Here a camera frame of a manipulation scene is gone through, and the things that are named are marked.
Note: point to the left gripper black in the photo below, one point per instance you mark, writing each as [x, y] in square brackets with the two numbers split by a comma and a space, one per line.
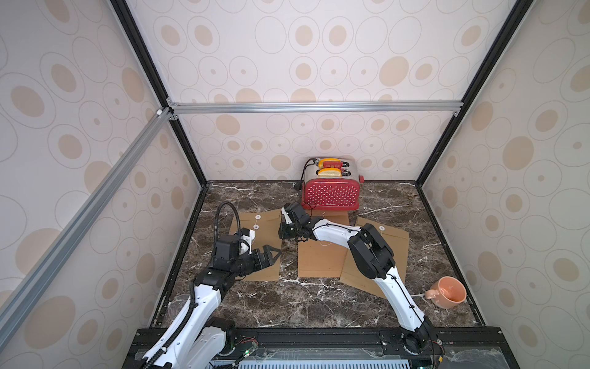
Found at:
[261, 260]

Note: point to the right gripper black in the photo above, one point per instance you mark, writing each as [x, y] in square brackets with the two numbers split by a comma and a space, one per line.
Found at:
[290, 229]

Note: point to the brown file envelope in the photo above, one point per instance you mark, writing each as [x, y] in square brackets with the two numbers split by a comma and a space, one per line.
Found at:
[266, 226]
[397, 239]
[324, 253]

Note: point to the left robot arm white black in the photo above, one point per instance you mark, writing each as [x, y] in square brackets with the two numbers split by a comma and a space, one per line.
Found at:
[189, 342]

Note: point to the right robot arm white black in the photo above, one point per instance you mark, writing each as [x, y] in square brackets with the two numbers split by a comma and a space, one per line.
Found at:
[374, 259]

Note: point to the red toaster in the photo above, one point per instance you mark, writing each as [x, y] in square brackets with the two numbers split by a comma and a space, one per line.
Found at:
[331, 194]

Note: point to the yellow toast front slot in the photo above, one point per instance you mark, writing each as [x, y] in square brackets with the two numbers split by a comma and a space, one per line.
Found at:
[329, 173]

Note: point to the yellow toast slot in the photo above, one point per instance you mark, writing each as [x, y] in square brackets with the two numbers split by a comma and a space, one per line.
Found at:
[329, 173]
[328, 163]

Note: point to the yellow toast rear slot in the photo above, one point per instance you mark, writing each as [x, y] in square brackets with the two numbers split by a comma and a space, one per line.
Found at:
[328, 163]

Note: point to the clear plastic cup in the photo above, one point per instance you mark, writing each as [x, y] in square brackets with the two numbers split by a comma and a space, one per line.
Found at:
[174, 307]

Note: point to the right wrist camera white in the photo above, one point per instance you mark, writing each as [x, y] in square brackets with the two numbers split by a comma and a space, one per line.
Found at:
[292, 212]

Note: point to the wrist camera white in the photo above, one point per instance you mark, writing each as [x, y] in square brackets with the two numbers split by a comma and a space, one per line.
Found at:
[247, 238]
[292, 212]

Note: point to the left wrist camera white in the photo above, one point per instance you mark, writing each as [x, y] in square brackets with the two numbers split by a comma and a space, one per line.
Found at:
[247, 238]

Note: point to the horizontal aluminium rail back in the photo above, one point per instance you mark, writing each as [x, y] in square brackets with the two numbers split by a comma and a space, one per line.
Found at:
[307, 107]

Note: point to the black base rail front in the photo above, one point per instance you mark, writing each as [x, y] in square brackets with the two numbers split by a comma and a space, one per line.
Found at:
[453, 347]

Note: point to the diagonal aluminium rail left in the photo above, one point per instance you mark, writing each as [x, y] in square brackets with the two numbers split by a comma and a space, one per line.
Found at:
[42, 275]

